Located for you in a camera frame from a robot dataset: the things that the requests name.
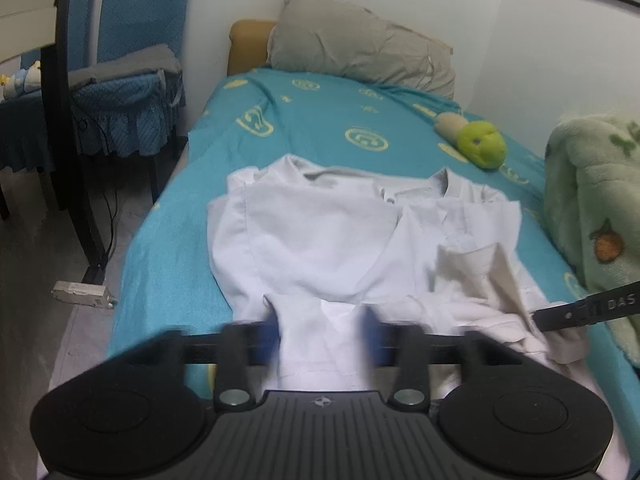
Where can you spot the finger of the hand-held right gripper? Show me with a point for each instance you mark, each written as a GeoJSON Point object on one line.
{"type": "Point", "coordinates": [562, 317]}

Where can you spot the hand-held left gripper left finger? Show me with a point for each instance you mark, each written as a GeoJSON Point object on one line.
{"type": "Point", "coordinates": [245, 355]}

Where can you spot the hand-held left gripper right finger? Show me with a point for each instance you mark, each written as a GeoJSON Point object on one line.
{"type": "Point", "coordinates": [395, 355]}

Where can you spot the white shirt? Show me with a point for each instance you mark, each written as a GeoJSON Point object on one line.
{"type": "Point", "coordinates": [320, 240]}

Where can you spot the green printed fleece blanket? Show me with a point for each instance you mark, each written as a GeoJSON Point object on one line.
{"type": "Point", "coordinates": [595, 180]}

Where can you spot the silver metal floor block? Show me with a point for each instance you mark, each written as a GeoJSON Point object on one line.
{"type": "Point", "coordinates": [82, 294]}

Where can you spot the green plush toy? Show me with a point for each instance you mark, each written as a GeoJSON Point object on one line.
{"type": "Point", "coordinates": [480, 142]}

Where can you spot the bed with teal sheet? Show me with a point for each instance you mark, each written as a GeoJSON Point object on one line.
{"type": "Point", "coordinates": [310, 120]}

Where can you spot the white desk with black legs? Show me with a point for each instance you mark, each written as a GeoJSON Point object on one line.
{"type": "Point", "coordinates": [72, 160]}

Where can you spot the tan bed headboard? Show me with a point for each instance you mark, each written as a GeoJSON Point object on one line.
{"type": "Point", "coordinates": [247, 47]}

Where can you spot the grey pillow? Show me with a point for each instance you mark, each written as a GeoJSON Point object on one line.
{"type": "Point", "coordinates": [360, 45]}

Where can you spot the grey bag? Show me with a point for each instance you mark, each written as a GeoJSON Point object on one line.
{"type": "Point", "coordinates": [125, 65]}

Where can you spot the blue covered chair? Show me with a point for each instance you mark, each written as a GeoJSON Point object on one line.
{"type": "Point", "coordinates": [140, 10]}
{"type": "Point", "coordinates": [25, 130]}

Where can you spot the small white plush toy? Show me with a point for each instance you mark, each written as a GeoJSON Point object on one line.
{"type": "Point", "coordinates": [22, 80]}

